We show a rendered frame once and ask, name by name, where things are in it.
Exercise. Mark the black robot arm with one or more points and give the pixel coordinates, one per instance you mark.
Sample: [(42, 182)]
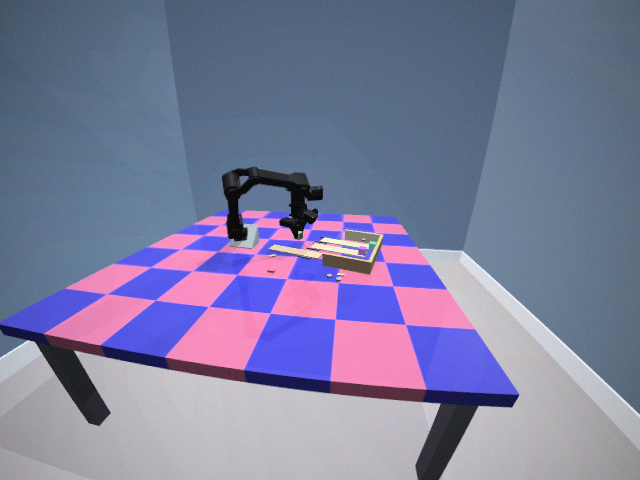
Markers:
[(297, 183)]

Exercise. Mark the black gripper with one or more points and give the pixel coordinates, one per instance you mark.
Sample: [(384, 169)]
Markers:
[(293, 223)]

